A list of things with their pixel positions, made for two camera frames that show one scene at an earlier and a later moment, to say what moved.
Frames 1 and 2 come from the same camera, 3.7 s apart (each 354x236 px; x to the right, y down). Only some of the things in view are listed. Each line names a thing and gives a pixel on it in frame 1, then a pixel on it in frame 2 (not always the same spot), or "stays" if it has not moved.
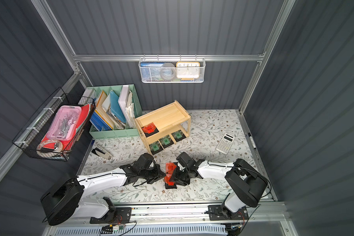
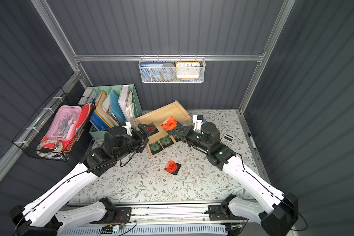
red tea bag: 169,167 stays
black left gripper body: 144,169 → 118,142
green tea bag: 166,141 stays
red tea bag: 150,129 stays
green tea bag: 155,147 stays
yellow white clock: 188,70 stays
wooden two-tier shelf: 163,125 stays
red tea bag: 168,184 → 169,124
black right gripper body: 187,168 → 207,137
